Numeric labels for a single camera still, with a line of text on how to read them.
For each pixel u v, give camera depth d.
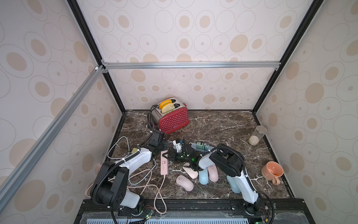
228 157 0.59
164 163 0.85
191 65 0.89
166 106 0.94
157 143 0.69
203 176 0.82
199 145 0.91
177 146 0.87
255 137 0.97
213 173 0.83
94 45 0.81
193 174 0.85
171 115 0.94
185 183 0.80
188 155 0.74
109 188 0.43
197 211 0.73
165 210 0.72
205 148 0.88
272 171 0.85
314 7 0.68
